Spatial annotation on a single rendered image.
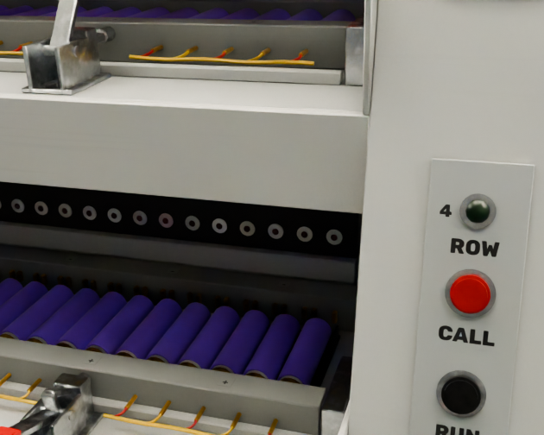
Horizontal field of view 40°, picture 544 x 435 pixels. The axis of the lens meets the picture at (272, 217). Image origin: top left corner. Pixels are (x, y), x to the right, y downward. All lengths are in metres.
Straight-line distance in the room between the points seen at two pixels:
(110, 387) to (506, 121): 0.26
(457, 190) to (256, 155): 0.09
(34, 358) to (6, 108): 0.15
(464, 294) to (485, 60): 0.09
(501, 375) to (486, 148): 0.09
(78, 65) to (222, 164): 0.09
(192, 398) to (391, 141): 0.19
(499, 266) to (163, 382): 0.20
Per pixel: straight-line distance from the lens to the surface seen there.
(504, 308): 0.32
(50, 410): 0.42
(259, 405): 0.41
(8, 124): 0.39
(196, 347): 0.46
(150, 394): 0.43
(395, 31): 0.32
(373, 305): 0.33
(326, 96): 0.35
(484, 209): 0.31
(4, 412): 0.47
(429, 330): 0.32
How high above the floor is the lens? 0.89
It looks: 8 degrees down
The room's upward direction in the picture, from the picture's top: 3 degrees clockwise
